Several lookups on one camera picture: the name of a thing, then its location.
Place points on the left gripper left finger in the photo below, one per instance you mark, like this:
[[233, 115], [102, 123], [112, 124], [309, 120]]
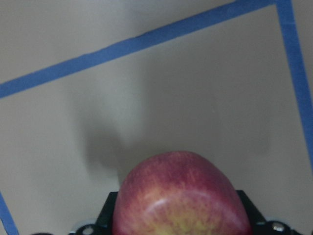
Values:
[[104, 221]]

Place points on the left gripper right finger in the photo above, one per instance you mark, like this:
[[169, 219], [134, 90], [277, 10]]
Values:
[[257, 221]]

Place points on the red yellow apple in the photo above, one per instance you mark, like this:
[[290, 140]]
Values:
[[178, 193]]

